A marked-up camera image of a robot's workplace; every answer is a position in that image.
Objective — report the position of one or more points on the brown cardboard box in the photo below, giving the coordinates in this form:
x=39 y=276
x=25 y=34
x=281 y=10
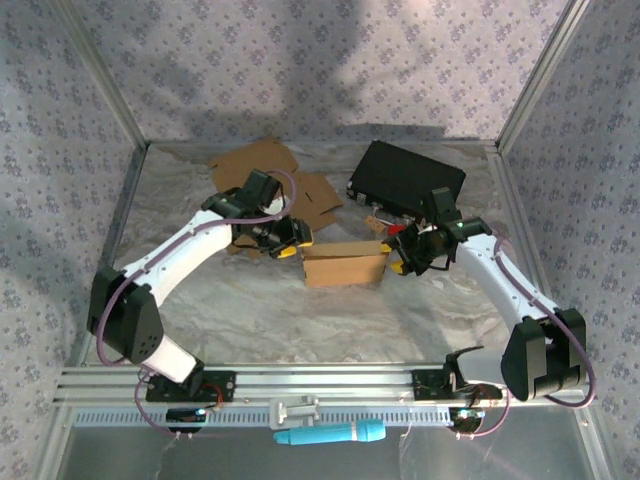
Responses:
x=345 y=267
x=250 y=155

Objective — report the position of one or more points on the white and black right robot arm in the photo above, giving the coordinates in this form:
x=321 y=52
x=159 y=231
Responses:
x=490 y=280

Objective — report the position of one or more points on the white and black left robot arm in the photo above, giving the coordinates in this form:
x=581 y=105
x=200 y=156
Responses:
x=180 y=250

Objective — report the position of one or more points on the small tan tag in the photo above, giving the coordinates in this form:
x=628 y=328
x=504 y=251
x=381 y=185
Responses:
x=374 y=222

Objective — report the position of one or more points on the black hard case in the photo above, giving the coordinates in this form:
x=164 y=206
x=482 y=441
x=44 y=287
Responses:
x=395 y=170

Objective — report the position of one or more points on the black right controller board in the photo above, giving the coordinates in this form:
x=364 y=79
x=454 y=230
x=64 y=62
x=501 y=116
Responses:
x=462 y=422

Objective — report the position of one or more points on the black controller board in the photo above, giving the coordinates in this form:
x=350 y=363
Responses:
x=462 y=422
x=182 y=415

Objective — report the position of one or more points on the light blue pen tool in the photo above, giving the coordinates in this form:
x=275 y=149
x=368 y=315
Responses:
x=325 y=432

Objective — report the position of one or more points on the black left controller board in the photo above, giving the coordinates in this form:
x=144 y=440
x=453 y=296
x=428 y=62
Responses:
x=182 y=415

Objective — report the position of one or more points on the shiny metal sheet panel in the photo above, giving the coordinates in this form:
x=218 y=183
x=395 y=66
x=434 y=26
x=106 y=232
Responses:
x=450 y=460

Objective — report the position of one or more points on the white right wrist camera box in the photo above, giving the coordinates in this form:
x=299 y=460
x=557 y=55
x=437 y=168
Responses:
x=427 y=231

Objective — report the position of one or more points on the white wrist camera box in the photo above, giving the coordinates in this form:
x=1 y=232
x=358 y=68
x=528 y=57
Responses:
x=427 y=231
x=274 y=206

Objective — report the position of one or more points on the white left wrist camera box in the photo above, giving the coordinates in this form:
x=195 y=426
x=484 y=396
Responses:
x=274 y=206

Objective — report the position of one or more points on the aluminium table side rail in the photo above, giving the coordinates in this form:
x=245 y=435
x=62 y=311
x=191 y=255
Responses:
x=527 y=235

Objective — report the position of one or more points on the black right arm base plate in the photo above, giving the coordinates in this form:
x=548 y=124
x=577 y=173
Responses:
x=425 y=387

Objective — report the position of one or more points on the thin aluminium table edge rail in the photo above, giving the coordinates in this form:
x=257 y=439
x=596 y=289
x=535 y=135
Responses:
x=170 y=142

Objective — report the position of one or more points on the aluminium rail with arm bases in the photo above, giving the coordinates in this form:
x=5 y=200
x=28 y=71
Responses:
x=325 y=382

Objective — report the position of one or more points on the grey table side rail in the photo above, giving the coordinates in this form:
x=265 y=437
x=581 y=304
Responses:
x=118 y=220

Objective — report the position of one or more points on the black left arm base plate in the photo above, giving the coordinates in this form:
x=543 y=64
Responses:
x=225 y=385

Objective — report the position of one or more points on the grey clamp bracket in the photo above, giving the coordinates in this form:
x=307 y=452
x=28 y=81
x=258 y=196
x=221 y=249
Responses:
x=295 y=410

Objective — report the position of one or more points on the aluminium corner post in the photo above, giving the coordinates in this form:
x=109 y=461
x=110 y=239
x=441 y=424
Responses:
x=540 y=75
x=102 y=75

